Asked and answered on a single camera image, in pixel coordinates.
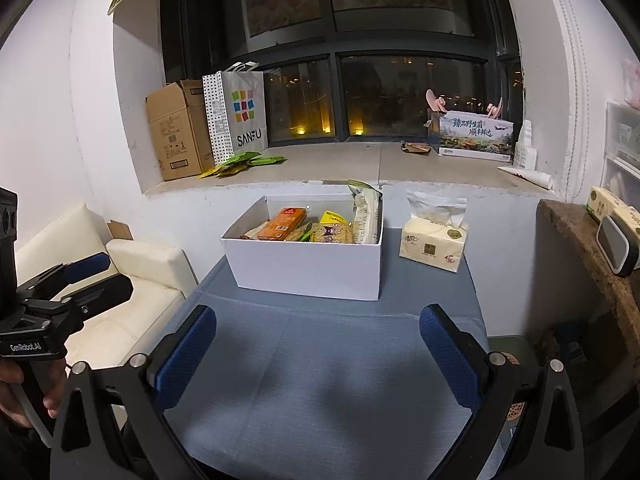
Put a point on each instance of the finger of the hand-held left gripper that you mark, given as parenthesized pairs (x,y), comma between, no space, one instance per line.
(107,290)
(87,266)

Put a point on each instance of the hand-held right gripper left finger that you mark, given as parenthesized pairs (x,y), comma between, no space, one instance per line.
(185,355)

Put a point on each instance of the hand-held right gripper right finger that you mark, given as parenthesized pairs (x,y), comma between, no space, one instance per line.
(452,360)

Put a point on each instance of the small brown snack packet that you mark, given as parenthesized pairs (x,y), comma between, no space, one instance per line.
(252,234)

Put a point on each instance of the white cardboard box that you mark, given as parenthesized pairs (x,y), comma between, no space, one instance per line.
(300,270)

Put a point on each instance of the orange snack packet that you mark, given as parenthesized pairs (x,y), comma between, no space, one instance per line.
(284,222)

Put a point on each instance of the round cracker packet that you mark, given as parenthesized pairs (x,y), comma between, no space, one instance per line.
(329,234)

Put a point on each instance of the yellow snack packet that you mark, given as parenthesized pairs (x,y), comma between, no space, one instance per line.
(334,217)

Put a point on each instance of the person's left forearm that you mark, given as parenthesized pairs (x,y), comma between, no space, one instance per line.
(15,452)

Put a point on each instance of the person's left hand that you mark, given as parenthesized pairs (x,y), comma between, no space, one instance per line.
(55,392)

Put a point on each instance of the cream leather sofa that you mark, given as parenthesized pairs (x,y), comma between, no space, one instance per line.
(140,270)

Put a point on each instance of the cardboard piece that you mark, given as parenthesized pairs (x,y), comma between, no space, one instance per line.
(118,231)

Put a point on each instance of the yellow tissue pack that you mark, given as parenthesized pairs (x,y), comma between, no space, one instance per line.
(430,246)

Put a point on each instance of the blue tablecloth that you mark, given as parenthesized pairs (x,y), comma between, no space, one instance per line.
(320,385)

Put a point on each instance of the brown cardboard box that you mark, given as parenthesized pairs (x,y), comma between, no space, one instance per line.
(175,130)

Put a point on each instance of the brown wooden table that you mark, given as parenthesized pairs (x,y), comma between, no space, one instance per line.
(575,250)

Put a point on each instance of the yellow-green snack packet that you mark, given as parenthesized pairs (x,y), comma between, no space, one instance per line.
(300,233)

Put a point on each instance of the tall white green bag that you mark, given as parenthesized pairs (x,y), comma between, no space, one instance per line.
(367,215)

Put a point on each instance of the pile of green packets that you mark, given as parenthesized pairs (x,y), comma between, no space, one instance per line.
(240,162)

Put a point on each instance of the white tube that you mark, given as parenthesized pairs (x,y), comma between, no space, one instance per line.
(530,177)

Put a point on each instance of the white framed device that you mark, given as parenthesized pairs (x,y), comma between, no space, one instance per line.
(615,245)

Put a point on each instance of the brown wrapper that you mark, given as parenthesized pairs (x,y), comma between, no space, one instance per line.
(416,148)

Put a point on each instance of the pale yellow tissue box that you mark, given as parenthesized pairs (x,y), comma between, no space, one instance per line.
(602,202)

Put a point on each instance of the white shopping bag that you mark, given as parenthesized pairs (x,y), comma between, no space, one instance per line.
(240,110)

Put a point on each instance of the white plastic bottle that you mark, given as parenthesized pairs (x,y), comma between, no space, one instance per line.
(525,147)

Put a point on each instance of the printed landscape box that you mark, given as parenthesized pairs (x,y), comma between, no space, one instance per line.
(475,135)

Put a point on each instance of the pink plastic item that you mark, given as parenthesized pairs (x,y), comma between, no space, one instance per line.
(496,110)
(436,101)

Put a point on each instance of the clear plastic drawer unit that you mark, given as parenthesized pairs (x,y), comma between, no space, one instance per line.
(622,150)

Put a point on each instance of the dark framed window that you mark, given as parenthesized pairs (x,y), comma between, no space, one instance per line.
(380,60)

